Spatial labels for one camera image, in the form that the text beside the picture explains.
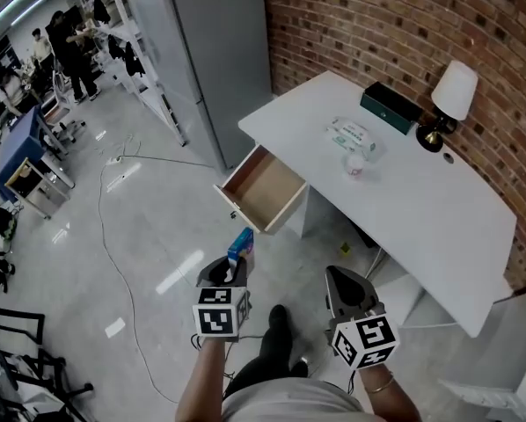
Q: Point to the white shelving rack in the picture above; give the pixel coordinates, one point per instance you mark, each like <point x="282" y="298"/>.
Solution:
<point x="144" y="82"/>

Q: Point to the small white wooden cabinet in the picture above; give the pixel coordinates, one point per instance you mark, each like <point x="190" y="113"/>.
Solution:
<point x="47" y="194"/>

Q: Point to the person's right forearm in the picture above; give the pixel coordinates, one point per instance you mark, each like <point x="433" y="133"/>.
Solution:
<point x="390" y="402"/>

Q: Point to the small blue box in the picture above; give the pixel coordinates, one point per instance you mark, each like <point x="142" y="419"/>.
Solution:
<point x="241" y="244"/>

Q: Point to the blue table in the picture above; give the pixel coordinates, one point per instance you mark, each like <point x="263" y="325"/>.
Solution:
<point x="19" y="147"/>

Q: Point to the person's black shoe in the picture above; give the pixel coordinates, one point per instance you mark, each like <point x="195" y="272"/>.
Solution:
<point x="279" y="317"/>

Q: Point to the black green bag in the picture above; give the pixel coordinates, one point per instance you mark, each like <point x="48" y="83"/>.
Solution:
<point x="1" y="222"/>

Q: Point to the person's left forearm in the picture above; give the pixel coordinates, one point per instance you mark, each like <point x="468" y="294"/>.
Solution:
<point x="201" y="380"/>

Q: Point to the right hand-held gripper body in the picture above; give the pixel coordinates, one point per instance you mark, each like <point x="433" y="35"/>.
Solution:
<point x="368" y="341"/>

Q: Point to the wooden drawer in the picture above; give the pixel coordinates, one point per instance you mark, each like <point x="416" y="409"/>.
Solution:
<point x="267" y="187"/>

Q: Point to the white office chair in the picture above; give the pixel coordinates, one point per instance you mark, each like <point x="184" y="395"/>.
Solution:
<point x="58" y="108"/>

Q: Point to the tall grey cabinet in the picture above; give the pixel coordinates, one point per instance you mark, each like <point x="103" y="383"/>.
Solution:
<point x="219" y="60"/>

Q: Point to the person's black trousers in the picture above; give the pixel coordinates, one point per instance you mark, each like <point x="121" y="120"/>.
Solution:
<point x="267" y="363"/>

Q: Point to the white power strip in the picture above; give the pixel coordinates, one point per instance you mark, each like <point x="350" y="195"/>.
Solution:
<point x="113" y="161"/>

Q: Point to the white wet wipes packet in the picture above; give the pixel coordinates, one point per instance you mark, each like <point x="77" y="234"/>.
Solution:
<point x="351" y="136"/>

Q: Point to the small yellow floor object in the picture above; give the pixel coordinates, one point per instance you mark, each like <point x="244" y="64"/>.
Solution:
<point x="345" y="249"/>

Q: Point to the black hanging garment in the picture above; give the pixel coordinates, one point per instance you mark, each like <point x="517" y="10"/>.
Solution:
<point x="133" y="60"/>

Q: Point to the person's light shirt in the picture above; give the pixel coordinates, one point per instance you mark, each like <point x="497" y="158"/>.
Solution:
<point x="289" y="402"/>

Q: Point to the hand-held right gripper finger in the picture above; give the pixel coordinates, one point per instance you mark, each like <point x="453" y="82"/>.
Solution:
<point x="332" y="290"/>
<point x="365" y="287"/>

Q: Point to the white shade table lamp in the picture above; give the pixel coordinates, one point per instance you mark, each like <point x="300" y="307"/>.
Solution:
<point x="455" y="88"/>

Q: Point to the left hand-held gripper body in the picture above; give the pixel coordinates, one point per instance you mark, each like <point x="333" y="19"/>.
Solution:
<point x="214" y="319"/>

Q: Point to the dark green box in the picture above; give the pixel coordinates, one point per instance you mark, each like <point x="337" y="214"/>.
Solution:
<point x="388" y="106"/>

